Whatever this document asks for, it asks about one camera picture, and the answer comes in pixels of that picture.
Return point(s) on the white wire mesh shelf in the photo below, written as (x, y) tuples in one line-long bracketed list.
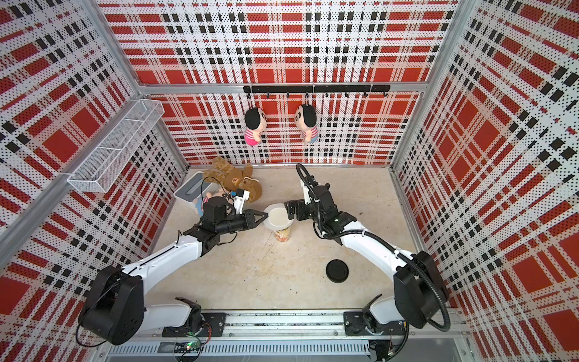
[(103, 165)]

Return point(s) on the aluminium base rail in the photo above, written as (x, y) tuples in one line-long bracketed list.
[(319, 334)]

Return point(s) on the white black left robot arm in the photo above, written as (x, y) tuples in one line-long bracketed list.
[(115, 308)]

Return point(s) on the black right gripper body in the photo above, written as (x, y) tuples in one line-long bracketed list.
[(307, 211)]

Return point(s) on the striped shirt boy plush doll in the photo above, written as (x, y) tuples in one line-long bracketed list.
[(202, 199)]

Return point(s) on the printed paper milk tea cup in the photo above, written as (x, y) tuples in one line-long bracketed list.
[(282, 235)]

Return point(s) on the green circuit board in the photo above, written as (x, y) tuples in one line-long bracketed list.
[(186, 348)]

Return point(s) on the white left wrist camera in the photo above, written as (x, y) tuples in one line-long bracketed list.
[(240, 196)]

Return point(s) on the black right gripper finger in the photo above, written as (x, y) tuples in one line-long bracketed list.
[(292, 205), (293, 214)]

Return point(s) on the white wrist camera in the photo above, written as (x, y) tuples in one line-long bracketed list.
[(240, 196), (307, 188)]

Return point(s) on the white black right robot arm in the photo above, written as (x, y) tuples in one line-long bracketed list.
[(420, 295)]

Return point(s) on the brown capybara plush toy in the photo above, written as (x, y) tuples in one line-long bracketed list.
[(232, 178)]

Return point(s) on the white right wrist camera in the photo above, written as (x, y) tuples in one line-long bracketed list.
[(307, 188)]

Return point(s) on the black plastic cup lid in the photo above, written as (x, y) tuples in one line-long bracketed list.
[(337, 271)]

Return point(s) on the blue hanging plush doll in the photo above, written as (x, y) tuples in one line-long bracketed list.
[(306, 120)]

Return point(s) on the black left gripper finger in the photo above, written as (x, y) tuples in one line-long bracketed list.
[(257, 219), (256, 213)]

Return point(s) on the black wall hook rail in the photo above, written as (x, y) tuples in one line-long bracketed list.
[(317, 89)]

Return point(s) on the white grey tissue box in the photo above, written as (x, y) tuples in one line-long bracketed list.
[(193, 188)]

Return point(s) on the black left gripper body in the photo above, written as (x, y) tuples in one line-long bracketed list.
[(234, 223)]

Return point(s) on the pink hanging plush doll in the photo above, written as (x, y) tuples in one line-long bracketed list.
[(255, 124)]

